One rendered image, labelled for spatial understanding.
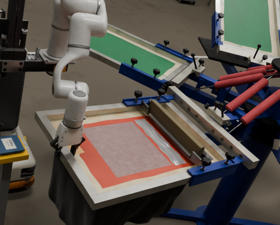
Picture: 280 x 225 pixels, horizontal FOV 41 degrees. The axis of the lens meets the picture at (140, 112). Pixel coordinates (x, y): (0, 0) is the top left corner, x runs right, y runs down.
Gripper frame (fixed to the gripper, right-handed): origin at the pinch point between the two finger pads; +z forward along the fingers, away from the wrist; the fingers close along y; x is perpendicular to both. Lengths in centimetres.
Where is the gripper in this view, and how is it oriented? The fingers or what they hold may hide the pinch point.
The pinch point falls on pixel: (65, 152)
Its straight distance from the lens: 158.4
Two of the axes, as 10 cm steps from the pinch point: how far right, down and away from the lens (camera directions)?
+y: -8.0, 1.0, -6.0
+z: -2.8, 8.2, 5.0
